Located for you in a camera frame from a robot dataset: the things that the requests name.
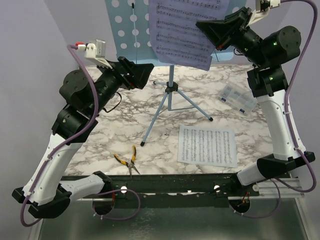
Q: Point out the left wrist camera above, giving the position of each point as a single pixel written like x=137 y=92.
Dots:
x=95 y=52

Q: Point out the light blue music stand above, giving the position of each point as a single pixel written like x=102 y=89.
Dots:
x=129 y=21

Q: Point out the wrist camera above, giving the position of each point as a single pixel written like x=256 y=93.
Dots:
x=95 y=52
x=262 y=8

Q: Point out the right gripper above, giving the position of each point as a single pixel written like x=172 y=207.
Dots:
x=240 y=26

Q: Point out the yellow handled needle-nose pliers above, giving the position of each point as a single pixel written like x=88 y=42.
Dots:
x=130 y=164

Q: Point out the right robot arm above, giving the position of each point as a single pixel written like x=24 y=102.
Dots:
x=269 y=86

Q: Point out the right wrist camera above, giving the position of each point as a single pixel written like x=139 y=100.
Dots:
x=262 y=8

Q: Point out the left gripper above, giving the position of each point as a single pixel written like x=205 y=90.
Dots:
x=135 y=75

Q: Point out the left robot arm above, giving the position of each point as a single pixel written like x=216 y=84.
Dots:
x=46 y=196

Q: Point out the sheet music page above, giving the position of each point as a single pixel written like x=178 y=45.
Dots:
x=174 y=36
x=214 y=147

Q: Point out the clear plastic compartment box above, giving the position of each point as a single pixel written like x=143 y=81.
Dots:
x=238 y=98

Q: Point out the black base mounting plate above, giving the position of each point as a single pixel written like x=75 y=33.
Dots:
x=173 y=190

